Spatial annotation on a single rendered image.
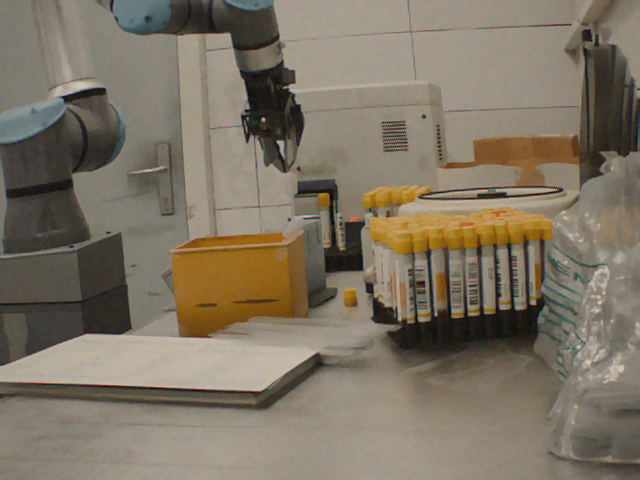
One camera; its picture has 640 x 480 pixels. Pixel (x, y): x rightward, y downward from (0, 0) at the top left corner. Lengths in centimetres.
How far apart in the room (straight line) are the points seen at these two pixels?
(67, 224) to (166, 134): 179
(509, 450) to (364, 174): 131
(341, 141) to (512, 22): 140
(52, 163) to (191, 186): 176
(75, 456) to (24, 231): 89
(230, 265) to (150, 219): 227
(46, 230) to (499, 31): 197
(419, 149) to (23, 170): 75
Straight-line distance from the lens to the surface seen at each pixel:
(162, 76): 338
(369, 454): 70
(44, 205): 161
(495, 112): 325
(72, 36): 176
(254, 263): 114
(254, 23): 157
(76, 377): 95
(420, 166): 194
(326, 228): 177
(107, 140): 174
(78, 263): 154
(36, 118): 161
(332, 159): 196
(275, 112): 162
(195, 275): 115
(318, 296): 134
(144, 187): 341
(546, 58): 325
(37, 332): 160
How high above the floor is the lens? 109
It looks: 6 degrees down
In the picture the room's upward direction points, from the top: 4 degrees counter-clockwise
